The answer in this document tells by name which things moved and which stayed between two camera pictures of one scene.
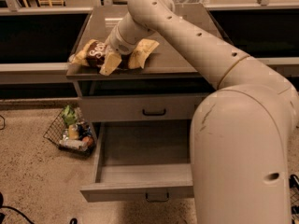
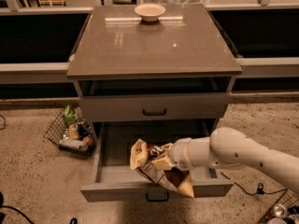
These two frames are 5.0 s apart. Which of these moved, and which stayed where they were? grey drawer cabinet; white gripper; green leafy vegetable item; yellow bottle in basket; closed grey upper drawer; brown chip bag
Moved: brown chip bag; white gripper
Stayed: yellow bottle in basket; closed grey upper drawer; grey drawer cabinet; green leafy vegetable item
